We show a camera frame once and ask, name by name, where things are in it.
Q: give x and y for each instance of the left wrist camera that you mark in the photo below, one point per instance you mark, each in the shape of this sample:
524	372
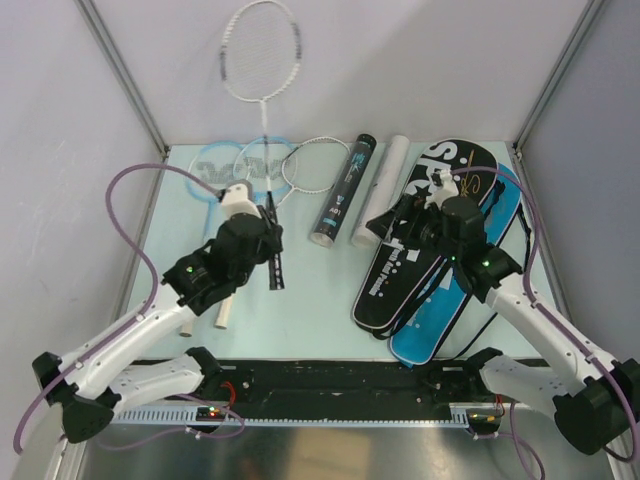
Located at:
237	198

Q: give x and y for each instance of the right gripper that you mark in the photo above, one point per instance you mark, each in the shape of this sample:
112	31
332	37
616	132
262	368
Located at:
413	212

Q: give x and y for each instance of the blue racket bag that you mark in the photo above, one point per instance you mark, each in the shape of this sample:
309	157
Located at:
420	338

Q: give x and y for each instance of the white shuttlecock tube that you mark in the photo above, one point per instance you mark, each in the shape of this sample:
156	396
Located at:
381	190

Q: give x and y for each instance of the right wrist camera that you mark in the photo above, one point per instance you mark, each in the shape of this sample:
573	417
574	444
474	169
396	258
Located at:
445	188

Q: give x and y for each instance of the blue racket left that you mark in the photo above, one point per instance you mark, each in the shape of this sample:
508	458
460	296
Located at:
213	165

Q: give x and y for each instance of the black sport racket bag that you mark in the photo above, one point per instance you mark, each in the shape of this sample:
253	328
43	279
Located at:
395	274

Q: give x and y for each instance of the blue racket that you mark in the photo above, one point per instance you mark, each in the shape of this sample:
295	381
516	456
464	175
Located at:
252	164
213	165

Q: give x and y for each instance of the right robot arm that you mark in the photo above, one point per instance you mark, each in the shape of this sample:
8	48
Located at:
592	397

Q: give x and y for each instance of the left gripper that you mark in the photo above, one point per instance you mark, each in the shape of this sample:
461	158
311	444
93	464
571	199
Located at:
272	234

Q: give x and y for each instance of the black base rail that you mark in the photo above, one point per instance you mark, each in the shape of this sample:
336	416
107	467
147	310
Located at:
351	391

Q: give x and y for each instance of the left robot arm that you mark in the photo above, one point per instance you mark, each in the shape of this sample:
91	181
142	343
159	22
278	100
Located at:
98	381

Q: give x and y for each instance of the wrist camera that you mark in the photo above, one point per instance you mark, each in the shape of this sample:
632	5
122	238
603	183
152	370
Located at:
237	198
445	188

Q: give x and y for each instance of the black shuttlecock tube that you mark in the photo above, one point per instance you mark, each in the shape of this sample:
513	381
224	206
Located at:
342	193

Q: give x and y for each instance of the blue racket right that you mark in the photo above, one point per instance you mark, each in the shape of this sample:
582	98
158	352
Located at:
252	164

